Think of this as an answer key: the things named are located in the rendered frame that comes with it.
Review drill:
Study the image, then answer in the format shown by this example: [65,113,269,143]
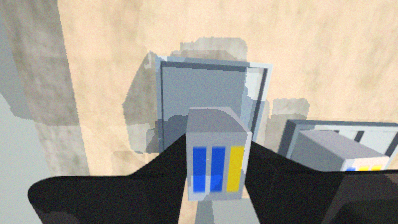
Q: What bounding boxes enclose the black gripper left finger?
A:
[27,133,187,224]

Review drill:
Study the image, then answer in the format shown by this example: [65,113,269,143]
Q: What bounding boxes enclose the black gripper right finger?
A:
[244,140,398,224]

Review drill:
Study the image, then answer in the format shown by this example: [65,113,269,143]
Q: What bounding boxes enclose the large grey wall panel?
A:
[0,13,51,224]

